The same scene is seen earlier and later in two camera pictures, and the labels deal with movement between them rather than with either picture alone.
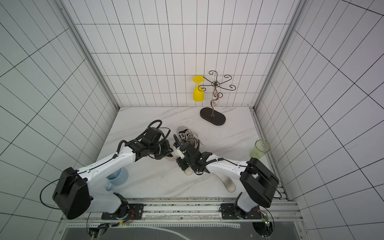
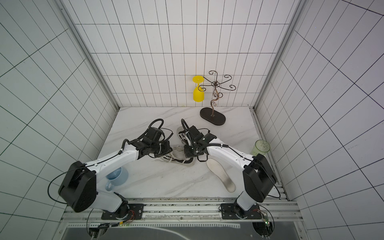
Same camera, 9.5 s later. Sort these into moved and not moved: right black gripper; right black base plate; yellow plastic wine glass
Moved: right black gripper
Not moved: right black base plate; yellow plastic wine glass
